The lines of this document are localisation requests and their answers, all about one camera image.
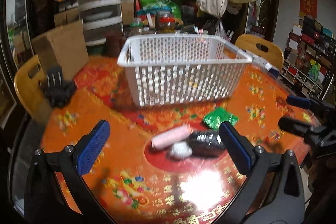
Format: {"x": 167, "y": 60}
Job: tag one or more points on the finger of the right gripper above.
{"x": 297, "y": 101}
{"x": 295, "y": 127}

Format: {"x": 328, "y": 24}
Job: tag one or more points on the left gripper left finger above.
{"x": 89, "y": 147}

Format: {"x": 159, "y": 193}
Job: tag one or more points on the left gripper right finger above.
{"x": 239, "y": 148}

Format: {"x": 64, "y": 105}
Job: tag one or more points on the black mesh bundle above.
{"x": 206, "y": 144}

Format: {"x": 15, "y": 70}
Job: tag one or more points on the green foil snack bag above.
{"x": 215, "y": 118}

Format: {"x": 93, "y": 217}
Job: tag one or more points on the white soft bundle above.
{"x": 180, "y": 151}

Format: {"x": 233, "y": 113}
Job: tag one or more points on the pink towel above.
{"x": 167, "y": 138}

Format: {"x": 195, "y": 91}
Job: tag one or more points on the shelf of boxes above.
{"x": 309, "y": 59}

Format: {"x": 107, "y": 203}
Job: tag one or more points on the red floral tablecloth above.
{"x": 137, "y": 185}

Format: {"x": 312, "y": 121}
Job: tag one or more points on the right wooden chair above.
{"x": 261, "y": 47}

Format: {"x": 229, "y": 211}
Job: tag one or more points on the wooden chair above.
{"x": 28, "y": 82}
{"x": 261, "y": 47}

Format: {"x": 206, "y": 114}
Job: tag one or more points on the left wooden chair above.
{"x": 28, "y": 82}

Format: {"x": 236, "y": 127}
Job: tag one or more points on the brown cardboard box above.
{"x": 64, "y": 46}

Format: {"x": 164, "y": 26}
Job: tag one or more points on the white perforated plastic basket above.
{"x": 170, "y": 69}

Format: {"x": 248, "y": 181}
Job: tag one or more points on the brown ceramic mug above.
{"x": 114, "y": 43}

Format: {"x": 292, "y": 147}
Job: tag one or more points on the red lid glass jar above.
{"x": 164, "y": 22}

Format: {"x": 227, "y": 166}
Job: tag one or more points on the green shopping bag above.
{"x": 152, "y": 6}

